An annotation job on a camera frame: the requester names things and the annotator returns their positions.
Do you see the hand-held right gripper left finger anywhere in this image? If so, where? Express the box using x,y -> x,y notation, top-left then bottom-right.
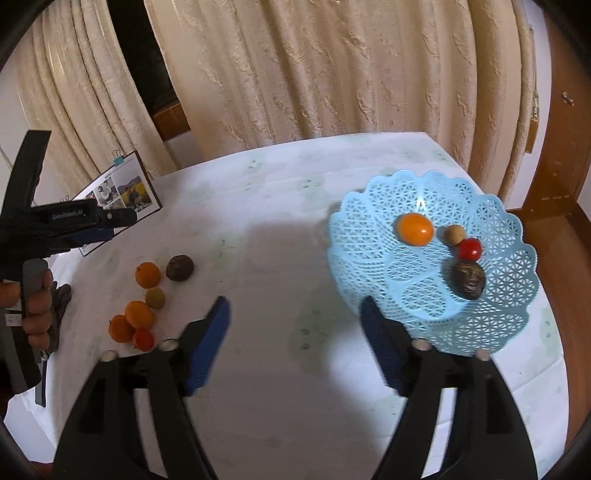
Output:
53,295 -> 232,480

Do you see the photo desk calendar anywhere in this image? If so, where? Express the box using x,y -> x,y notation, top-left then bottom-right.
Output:
71,150 -> 163,257

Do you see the small orange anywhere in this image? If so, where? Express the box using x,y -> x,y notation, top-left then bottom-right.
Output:
124,300 -> 155,329
135,261 -> 161,289
108,315 -> 136,343

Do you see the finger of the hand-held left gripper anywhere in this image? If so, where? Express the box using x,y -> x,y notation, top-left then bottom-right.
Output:
71,226 -> 114,246
0,130 -> 52,223

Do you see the person's left hand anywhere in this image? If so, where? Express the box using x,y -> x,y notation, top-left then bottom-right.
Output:
0,268 -> 55,352

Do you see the dark wrinkled passion fruit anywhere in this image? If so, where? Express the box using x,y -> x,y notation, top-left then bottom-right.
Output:
445,261 -> 487,301
165,255 -> 195,282

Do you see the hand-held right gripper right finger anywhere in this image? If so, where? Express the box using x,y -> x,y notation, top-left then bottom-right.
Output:
359,296 -> 539,480

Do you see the large orange tomato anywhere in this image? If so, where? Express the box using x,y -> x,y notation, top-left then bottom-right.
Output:
396,212 -> 435,247

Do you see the cream patterned curtain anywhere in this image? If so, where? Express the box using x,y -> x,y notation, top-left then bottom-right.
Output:
16,0 -> 182,197
143,0 -> 542,206

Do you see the light blue plastic basket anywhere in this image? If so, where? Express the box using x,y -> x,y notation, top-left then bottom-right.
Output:
326,170 -> 541,358

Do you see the brown wooden furniture piece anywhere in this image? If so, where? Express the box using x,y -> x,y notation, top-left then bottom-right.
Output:
154,102 -> 192,140

